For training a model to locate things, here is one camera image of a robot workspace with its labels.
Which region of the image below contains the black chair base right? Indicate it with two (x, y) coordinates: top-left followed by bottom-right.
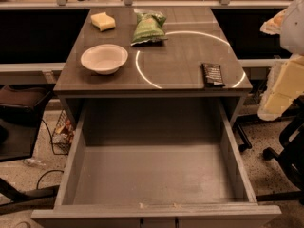
(233, 95), (304, 205)

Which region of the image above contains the white bowl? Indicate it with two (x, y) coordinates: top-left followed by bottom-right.
(81, 44), (128, 75)

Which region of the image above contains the green jalapeno chip bag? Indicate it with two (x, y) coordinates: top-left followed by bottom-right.
(131, 9), (166, 46)

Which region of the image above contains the open grey drawer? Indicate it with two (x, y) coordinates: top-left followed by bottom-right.
(32, 98), (281, 228)

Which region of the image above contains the plastic water bottle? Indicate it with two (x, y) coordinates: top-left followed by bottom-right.
(23, 158), (47, 169)

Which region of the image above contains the black office chair left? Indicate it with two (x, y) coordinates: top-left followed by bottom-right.
(0, 85), (59, 207)

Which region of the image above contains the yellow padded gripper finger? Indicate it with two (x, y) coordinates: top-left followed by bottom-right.
(257, 55), (304, 121)
(260, 9), (286, 35)

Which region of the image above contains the black floor cable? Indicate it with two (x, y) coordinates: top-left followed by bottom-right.
(35, 119), (65, 190)

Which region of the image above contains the yellow sponge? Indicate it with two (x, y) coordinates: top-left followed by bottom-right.
(91, 12), (116, 31)

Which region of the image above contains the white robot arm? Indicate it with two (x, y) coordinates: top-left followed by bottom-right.
(257, 0), (304, 121)

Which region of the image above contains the black wire basket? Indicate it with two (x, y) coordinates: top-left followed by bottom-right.
(51, 110), (75, 155)

